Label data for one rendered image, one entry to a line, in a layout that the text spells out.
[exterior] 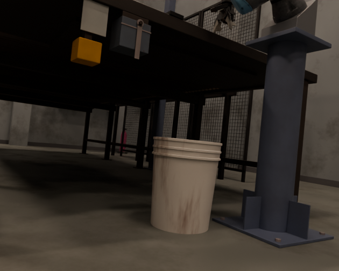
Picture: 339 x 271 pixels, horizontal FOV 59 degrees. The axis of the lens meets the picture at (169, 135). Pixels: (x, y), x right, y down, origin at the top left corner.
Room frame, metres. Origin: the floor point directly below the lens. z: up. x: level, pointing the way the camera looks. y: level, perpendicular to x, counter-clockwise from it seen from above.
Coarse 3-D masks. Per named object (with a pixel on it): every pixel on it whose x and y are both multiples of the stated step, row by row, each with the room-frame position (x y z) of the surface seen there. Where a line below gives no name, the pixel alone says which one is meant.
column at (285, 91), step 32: (288, 32) 1.22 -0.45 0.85; (288, 64) 1.29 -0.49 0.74; (288, 96) 1.29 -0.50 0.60; (288, 128) 1.29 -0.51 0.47; (288, 160) 1.29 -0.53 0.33; (256, 192) 1.36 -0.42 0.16; (288, 192) 1.30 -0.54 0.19; (224, 224) 1.36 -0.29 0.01; (256, 224) 1.32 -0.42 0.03; (288, 224) 1.30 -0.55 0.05
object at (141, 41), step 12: (120, 12) 1.19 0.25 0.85; (120, 24) 1.16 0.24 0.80; (132, 24) 1.18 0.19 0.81; (144, 24) 1.21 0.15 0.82; (120, 36) 1.15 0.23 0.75; (132, 36) 1.18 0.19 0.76; (144, 36) 1.21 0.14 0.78; (120, 48) 1.20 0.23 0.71; (132, 48) 1.19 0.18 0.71; (144, 48) 1.22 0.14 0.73
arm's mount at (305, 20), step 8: (312, 0) 1.36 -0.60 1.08; (312, 8) 1.32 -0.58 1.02; (296, 16) 1.29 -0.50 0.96; (304, 16) 1.30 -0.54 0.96; (312, 16) 1.33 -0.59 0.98; (272, 24) 1.39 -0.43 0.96; (280, 24) 1.34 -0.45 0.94; (288, 24) 1.30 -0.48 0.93; (296, 24) 1.27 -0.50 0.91; (304, 24) 1.30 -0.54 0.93; (312, 24) 1.33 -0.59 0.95; (264, 32) 1.42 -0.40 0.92; (272, 32) 1.38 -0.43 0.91; (312, 32) 1.33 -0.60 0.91
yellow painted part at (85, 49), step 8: (88, 32) 1.12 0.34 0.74; (80, 40) 1.07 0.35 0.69; (88, 40) 1.08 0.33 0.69; (72, 48) 1.12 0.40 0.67; (80, 48) 1.07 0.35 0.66; (88, 48) 1.08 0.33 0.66; (96, 48) 1.10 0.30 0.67; (72, 56) 1.11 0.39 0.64; (80, 56) 1.07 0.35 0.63; (88, 56) 1.09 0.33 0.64; (96, 56) 1.10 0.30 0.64; (88, 64) 1.14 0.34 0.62; (96, 64) 1.12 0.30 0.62
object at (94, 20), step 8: (88, 0) 1.10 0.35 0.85; (88, 8) 1.10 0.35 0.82; (96, 8) 1.12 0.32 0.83; (104, 8) 1.14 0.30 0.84; (88, 16) 1.10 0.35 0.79; (96, 16) 1.12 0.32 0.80; (104, 16) 1.14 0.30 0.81; (88, 24) 1.10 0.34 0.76; (96, 24) 1.12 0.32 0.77; (104, 24) 1.14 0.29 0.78; (96, 32) 1.12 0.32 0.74; (104, 32) 1.14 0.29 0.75
